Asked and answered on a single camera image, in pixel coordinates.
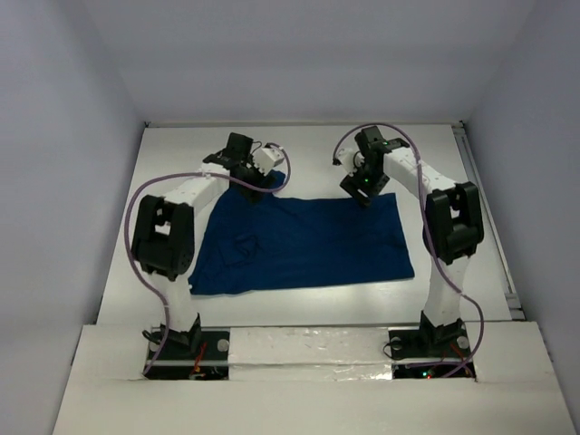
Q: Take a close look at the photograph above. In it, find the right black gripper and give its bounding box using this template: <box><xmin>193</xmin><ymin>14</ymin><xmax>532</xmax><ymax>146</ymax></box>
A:
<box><xmin>341</xmin><ymin>158</ymin><xmax>391</xmax><ymax>209</ymax></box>

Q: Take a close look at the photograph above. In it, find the blue t shirt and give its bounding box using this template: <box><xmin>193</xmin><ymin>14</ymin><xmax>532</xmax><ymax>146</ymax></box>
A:
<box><xmin>188</xmin><ymin>189</ymin><xmax>415</xmax><ymax>296</ymax></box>

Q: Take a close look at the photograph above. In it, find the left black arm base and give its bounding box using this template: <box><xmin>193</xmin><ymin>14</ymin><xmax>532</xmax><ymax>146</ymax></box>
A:
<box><xmin>144</xmin><ymin>328</ymin><xmax>230</xmax><ymax>381</ymax></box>

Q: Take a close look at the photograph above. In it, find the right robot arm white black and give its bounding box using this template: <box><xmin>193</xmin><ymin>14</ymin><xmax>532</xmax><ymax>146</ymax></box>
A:
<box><xmin>333</xmin><ymin>123</ymin><xmax>484</xmax><ymax>360</ymax></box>

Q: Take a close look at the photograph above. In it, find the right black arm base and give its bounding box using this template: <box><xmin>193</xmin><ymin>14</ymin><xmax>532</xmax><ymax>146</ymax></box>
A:
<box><xmin>382</xmin><ymin>327</ymin><xmax>477</xmax><ymax>380</ymax></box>

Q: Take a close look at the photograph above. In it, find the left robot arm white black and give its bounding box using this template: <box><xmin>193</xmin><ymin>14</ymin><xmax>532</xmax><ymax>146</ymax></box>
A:
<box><xmin>124</xmin><ymin>133</ymin><xmax>288</xmax><ymax>358</ymax></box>

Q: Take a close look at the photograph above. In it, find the silver foil tape strip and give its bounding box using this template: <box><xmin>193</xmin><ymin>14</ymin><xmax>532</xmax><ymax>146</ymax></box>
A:
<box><xmin>228</xmin><ymin>326</ymin><xmax>392</xmax><ymax>382</ymax></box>

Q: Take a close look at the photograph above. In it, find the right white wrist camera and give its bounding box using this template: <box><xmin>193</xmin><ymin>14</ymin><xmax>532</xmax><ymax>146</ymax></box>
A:
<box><xmin>333</xmin><ymin>149</ymin><xmax>364</xmax><ymax>174</ymax></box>

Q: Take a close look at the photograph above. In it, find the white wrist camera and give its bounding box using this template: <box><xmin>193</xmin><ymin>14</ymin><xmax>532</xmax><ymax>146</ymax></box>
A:
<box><xmin>333</xmin><ymin>149</ymin><xmax>364</xmax><ymax>174</ymax></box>
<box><xmin>252</xmin><ymin>144</ymin><xmax>285</xmax><ymax>175</ymax></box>

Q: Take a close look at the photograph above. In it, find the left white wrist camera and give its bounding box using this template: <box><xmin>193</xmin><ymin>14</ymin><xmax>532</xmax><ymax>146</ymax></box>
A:
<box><xmin>252</xmin><ymin>144</ymin><xmax>285</xmax><ymax>175</ymax></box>

